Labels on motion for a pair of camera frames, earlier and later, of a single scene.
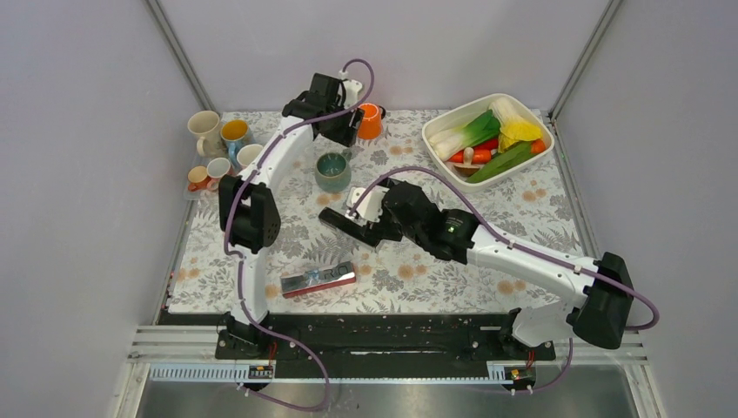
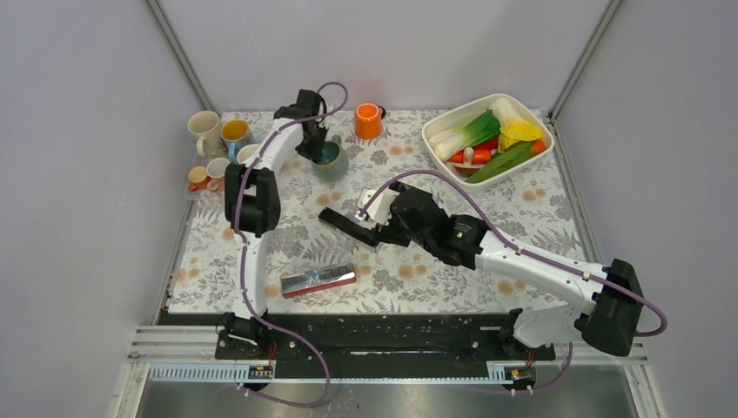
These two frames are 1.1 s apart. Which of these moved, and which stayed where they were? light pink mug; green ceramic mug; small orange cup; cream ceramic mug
Moved: green ceramic mug
Stayed: small orange cup; light pink mug; cream ceramic mug
